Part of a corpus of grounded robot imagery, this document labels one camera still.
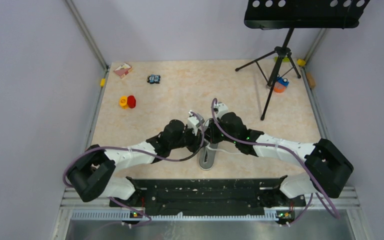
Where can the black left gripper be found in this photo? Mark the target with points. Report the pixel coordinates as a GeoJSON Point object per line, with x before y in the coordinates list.
{"type": "Point", "coordinates": [196, 140]}

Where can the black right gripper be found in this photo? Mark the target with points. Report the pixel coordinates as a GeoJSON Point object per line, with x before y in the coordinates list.
{"type": "Point", "coordinates": [210, 133]}

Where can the grey canvas sneaker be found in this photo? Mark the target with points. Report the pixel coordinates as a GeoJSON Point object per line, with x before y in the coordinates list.
{"type": "Point", "coordinates": [207, 156]}

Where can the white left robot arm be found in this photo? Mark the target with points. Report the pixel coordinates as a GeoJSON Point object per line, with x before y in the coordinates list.
{"type": "Point", "coordinates": [92, 173]}

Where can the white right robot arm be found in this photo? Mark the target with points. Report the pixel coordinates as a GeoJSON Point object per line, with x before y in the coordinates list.
{"type": "Point", "coordinates": [327, 170]}

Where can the red round toy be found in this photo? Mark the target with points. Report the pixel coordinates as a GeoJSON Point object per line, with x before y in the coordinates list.
{"type": "Point", "coordinates": [131, 101]}

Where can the orange blue toy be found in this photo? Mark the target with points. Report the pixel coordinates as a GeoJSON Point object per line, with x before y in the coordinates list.
{"type": "Point", "coordinates": [281, 85]}

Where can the small black blue toy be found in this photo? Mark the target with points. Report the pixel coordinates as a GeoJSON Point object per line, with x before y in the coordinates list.
{"type": "Point", "coordinates": [154, 79]}

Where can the yellow round toy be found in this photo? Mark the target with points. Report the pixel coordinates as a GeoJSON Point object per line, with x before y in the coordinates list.
{"type": "Point", "coordinates": [123, 102]}

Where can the pink and white box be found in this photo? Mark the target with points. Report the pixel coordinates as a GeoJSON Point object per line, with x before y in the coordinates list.
{"type": "Point", "coordinates": [123, 70]}

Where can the yellow corner clip right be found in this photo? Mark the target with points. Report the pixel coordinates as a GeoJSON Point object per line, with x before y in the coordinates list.
{"type": "Point", "coordinates": [301, 62]}

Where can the yellow corner clip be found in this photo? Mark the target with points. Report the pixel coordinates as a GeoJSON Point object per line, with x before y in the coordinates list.
{"type": "Point", "coordinates": [102, 82]}
{"type": "Point", "coordinates": [301, 62]}

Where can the yellow corner clip left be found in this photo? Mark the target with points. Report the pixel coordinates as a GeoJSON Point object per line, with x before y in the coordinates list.
{"type": "Point", "coordinates": [102, 82]}

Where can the black music stand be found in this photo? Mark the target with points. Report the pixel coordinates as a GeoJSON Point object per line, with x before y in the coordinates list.
{"type": "Point", "coordinates": [298, 14]}

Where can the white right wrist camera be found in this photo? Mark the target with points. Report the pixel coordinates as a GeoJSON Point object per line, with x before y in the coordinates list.
{"type": "Point", "coordinates": [220, 109]}

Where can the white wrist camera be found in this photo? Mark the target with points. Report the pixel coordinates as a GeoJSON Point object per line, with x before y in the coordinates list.
{"type": "Point", "coordinates": [195, 122]}
{"type": "Point", "coordinates": [220, 109]}

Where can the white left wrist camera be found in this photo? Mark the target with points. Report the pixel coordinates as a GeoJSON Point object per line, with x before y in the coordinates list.
{"type": "Point", "coordinates": [195, 122]}

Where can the white slotted cable duct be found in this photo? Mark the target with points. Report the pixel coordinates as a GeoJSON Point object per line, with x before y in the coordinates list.
{"type": "Point", "coordinates": [127, 215]}

